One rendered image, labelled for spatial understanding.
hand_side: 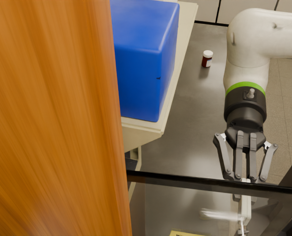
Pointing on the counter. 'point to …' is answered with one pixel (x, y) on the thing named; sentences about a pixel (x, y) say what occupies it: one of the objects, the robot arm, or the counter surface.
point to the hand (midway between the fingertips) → (243, 199)
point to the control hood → (156, 128)
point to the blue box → (144, 54)
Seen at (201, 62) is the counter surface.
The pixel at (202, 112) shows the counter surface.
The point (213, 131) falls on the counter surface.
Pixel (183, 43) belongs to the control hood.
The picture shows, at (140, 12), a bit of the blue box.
